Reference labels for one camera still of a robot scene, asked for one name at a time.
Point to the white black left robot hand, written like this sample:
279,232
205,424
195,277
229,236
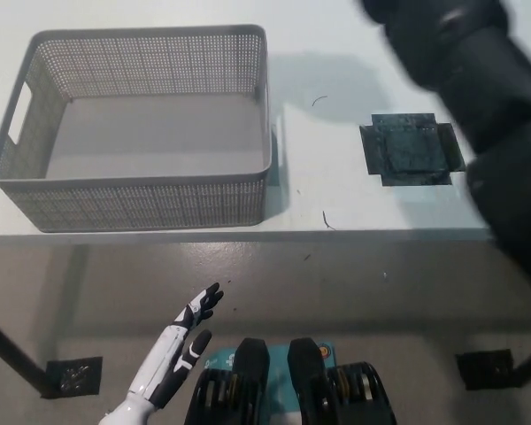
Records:
163,358

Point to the large grey perforated basket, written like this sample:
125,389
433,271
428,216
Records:
150,203

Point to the black tape patch on table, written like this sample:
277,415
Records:
409,150

